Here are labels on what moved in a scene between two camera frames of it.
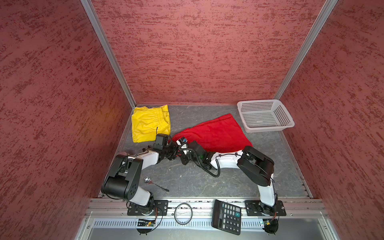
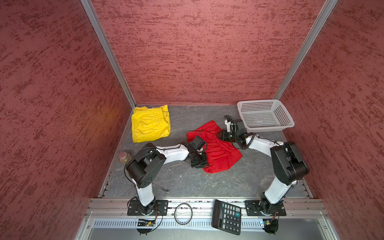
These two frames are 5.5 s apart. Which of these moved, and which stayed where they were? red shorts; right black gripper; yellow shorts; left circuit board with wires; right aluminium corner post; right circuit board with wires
Moved: right black gripper; red shorts
Stayed: right circuit board with wires; left circuit board with wires; yellow shorts; right aluminium corner post
